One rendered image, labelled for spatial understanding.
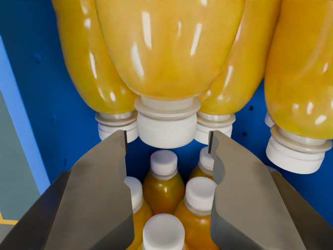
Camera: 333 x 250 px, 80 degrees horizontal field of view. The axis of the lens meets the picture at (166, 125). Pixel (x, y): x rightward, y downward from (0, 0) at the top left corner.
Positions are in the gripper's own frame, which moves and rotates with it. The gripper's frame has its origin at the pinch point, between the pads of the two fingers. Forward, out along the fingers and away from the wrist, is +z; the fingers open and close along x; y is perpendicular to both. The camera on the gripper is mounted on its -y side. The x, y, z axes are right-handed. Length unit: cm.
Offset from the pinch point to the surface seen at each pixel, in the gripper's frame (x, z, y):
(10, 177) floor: -120, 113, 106
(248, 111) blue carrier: 12.1, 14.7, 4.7
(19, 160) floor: -107, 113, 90
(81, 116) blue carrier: -8.2, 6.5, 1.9
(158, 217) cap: -0.6, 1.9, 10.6
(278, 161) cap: 8.7, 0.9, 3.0
